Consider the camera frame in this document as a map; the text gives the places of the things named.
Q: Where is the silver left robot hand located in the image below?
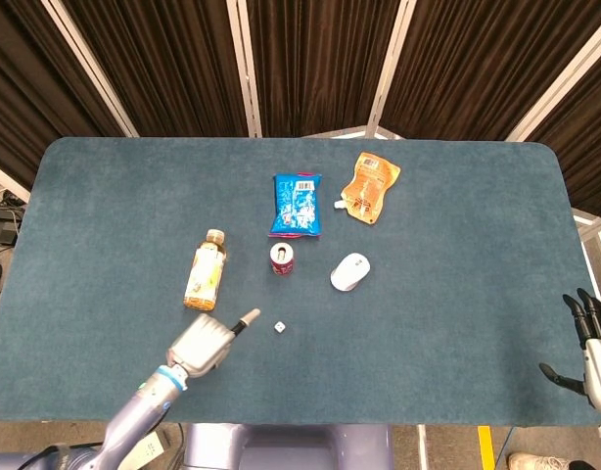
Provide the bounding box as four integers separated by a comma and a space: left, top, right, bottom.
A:
166, 307, 262, 379

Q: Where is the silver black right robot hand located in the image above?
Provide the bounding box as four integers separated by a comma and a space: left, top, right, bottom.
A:
538, 287, 601, 415

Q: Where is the purple robot base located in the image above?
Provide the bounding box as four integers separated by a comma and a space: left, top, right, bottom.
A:
182, 422, 395, 470

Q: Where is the yellow tea bottle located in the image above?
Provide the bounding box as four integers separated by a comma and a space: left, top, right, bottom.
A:
182, 228, 228, 312

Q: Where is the blue felt table mat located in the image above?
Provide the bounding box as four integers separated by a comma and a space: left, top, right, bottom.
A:
0, 136, 601, 425

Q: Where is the white power strip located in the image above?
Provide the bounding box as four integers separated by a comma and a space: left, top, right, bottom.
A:
129, 430, 170, 467

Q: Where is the red soda can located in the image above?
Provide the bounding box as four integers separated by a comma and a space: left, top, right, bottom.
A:
269, 242, 296, 278

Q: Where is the beige shoe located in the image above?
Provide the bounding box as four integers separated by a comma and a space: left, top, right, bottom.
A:
507, 451, 572, 470

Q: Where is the yellow floor tape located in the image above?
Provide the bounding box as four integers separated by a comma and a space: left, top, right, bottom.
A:
477, 425, 494, 470

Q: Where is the white computer mouse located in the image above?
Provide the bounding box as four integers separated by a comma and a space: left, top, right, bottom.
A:
329, 252, 372, 293

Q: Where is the blue snack bag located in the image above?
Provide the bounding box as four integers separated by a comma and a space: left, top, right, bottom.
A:
268, 171, 324, 239

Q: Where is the orange spout pouch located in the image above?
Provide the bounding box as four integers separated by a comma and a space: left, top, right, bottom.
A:
333, 151, 402, 226

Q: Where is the dark brown curtain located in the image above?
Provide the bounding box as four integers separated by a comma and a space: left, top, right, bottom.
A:
0, 0, 601, 217

